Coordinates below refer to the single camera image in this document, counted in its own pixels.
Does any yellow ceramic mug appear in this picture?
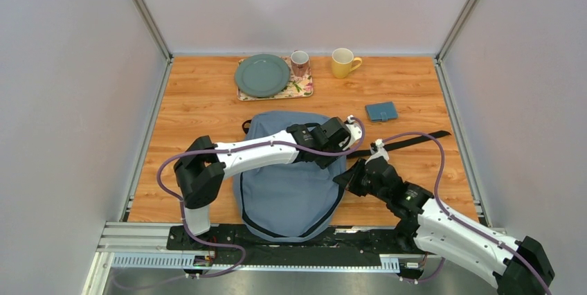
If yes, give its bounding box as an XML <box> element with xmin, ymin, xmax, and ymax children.
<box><xmin>331</xmin><ymin>48</ymin><xmax>363</xmax><ymax>79</ymax></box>

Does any green ceramic plate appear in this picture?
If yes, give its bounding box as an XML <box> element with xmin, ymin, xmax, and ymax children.
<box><xmin>235</xmin><ymin>54</ymin><xmax>290</xmax><ymax>98</ymax></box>

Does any blue fabric backpack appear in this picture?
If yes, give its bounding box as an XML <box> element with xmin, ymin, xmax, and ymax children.
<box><xmin>232</xmin><ymin>110</ymin><xmax>453</xmax><ymax>243</ymax></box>

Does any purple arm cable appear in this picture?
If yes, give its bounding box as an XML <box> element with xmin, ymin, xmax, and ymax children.
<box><xmin>373</xmin><ymin>131</ymin><xmax>554</xmax><ymax>295</ymax></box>
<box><xmin>156</xmin><ymin>116</ymin><xmax>367</xmax><ymax>280</ymax></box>

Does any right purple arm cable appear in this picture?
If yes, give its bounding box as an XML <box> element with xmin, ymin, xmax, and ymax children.
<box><xmin>373</xmin><ymin>131</ymin><xmax>554</xmax><ymax>295</ymax></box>

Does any aluminium frame rail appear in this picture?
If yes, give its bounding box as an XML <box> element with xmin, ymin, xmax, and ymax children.
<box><xmin>82</xmin><ymin>222</ymin><xmax>526</xmax><ymax>295</ymax></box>

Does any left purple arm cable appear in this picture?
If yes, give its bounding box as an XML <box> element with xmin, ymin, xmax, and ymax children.
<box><xmin>156</xmin><ymin>116</ymin><xmax>367</xmax><ymax>280</ymax></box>

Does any floral serving tray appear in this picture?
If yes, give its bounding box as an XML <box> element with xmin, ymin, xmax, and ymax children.
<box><xmin>237</xmin><ymin>56</ymin><xmax>314</xmax><ymax>101</ymax></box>

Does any teal wallet notebook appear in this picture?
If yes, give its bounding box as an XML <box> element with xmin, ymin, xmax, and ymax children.
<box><xmin>365</xmin><ymin>102</ymin><xmax>399</xmax><ymax>123</ymax></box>

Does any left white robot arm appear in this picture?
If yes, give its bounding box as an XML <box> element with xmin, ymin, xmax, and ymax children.
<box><xmin>173</xmin><ymin>116</ymin><xmax>365</xmax><ymax>250</ymax></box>

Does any pink patterned mug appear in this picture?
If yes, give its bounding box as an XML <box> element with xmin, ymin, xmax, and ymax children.
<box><xmin>290</xmin><ymin>50</ymin><xmax>311</xmax><ymax>78</ymax></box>

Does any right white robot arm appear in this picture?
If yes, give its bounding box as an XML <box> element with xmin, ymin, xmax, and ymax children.
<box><xmin>334</xmin><ymin>141</ymin><xmax>555</xmax><ymax>294</ymax></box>

